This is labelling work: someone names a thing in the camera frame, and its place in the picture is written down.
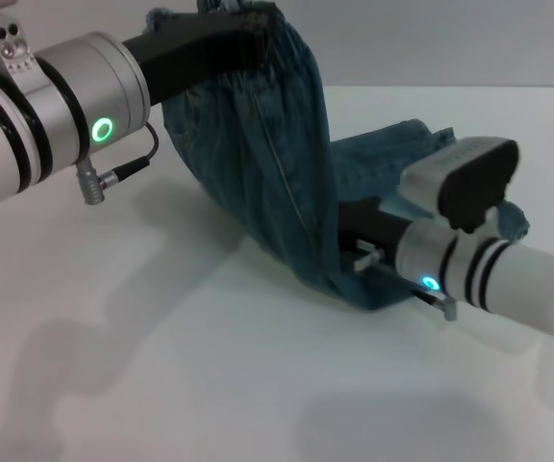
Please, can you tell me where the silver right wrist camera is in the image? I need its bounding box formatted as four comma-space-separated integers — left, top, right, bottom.
398, 138, 520, 236

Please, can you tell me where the black cable with metal plug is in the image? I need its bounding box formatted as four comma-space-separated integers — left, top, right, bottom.
75, 119, 161, 207

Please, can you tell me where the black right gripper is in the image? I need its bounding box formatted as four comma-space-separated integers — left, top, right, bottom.
336, 197, 412, 272

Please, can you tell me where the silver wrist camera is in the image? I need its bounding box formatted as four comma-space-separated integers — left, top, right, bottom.
398, 138, 520, 236
0, 0, 38, 91

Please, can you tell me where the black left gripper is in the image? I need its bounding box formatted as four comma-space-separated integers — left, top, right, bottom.
121, 2, 279, 110

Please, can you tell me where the blue denim shorts cartoon print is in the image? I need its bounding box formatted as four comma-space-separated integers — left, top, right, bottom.
143, 0, 531, 312

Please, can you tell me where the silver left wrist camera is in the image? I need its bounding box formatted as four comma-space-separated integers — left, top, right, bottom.
0, 0, 38, 91

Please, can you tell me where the dark cable with metal plug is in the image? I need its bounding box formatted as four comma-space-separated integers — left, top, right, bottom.
352, 239, 459, 323

